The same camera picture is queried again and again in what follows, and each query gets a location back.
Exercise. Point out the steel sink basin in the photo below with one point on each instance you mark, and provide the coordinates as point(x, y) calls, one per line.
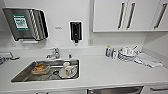
point(23, 75)

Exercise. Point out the white mug red print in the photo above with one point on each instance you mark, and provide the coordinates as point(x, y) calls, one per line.
point(67, 68)

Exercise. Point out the small wall label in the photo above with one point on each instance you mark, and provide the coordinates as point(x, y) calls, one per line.
point(58, 27)

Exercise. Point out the white wall outlet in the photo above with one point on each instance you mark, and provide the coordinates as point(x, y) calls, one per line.
point(90, 41)

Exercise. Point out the small white bottle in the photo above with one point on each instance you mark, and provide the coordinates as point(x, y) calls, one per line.
point(114, 54)

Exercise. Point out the white wall cabinet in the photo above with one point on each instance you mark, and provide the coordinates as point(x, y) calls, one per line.
point(106, 16)

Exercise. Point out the black soap dispenser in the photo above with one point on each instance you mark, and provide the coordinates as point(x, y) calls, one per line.
point(75, 30)

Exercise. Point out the steel paper towel dispenser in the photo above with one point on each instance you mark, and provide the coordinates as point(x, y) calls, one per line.
point(23, 23)

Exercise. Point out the small sink deck button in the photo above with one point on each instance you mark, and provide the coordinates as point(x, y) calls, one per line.
point(70, 56)

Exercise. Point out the chrome faucet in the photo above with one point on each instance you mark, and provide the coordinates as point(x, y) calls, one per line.
point(54, 53)

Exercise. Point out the clear container orange food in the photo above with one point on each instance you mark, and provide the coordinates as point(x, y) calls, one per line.
point(40, 68)

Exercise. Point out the blue white bottle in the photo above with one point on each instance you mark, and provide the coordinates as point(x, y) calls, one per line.
point(108, 51)

